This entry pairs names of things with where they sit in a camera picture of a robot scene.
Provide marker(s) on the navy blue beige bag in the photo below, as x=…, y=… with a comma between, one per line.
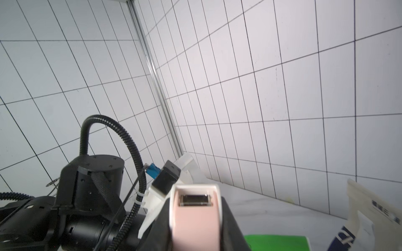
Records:
x=372, y=223

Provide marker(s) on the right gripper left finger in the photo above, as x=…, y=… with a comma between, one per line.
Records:
x=159, y=235

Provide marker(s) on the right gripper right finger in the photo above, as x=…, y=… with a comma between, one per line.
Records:
x=231, y=237

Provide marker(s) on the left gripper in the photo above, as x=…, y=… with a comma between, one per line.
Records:
x=87, y=213

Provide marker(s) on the green white bag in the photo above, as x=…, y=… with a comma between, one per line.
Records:
x=277, y=243

